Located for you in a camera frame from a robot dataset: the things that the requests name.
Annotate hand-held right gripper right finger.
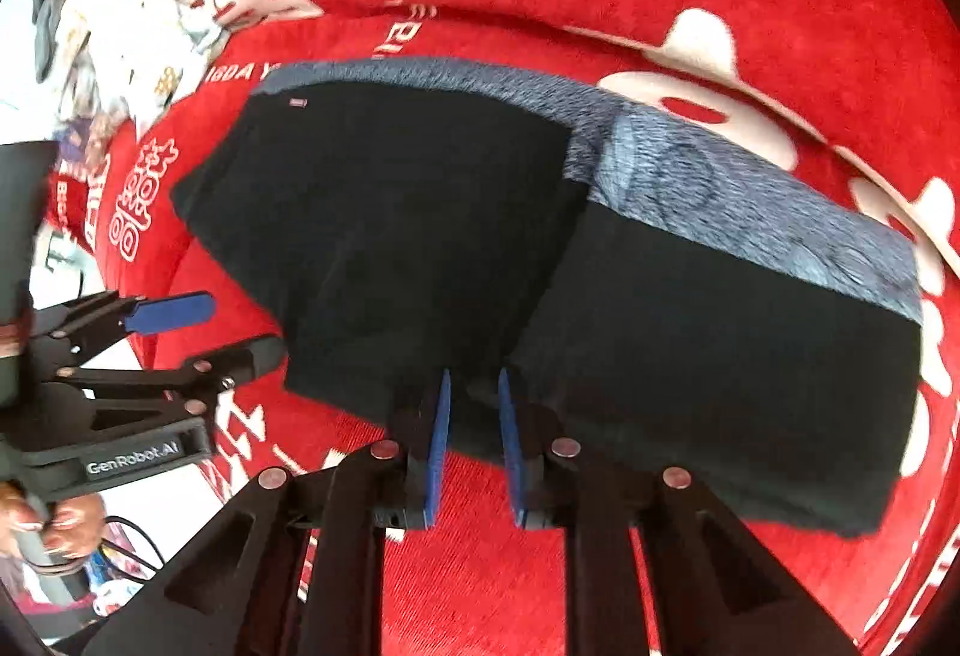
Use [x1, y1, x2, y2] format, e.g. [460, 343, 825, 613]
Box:
[496, 367, 863, 656]

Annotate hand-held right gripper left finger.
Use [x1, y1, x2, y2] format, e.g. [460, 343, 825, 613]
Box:
[82, 367, 455, 656]

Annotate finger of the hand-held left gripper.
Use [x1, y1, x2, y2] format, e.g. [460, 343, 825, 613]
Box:
[34, 290, 218, 358]
[56, 335, 287, 418]

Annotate black pants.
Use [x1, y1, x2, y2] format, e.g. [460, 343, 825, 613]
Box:
[171, 80, 923, 540]

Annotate person's left hand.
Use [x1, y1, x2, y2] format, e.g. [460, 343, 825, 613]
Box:
[0, 480, 110, 561]

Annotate purple patterned cloth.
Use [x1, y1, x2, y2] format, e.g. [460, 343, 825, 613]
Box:
[51, 110, 115, 178]

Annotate white floral cloth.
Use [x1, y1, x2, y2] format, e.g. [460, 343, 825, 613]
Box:
[61, 0, 232, 141]

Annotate grey leaf-patterned cloth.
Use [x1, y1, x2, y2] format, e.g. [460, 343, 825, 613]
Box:
[251, 56, 925, 327]

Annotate black cable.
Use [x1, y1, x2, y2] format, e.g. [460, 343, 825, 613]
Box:
[96, 513, 167, 578]

